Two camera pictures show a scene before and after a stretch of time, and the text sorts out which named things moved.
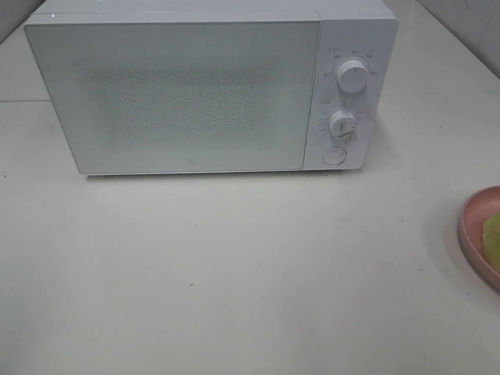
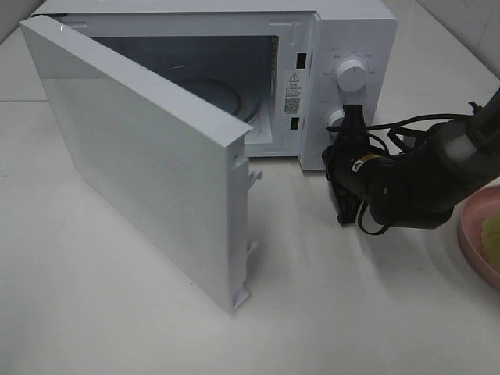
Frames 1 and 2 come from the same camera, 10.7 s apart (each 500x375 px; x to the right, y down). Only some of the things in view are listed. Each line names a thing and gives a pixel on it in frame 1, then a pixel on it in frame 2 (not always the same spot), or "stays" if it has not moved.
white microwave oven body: [169, 87] stays
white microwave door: [141, 97] -> [171, 162]
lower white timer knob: [343, 124] stays
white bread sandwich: [491, 237] stays
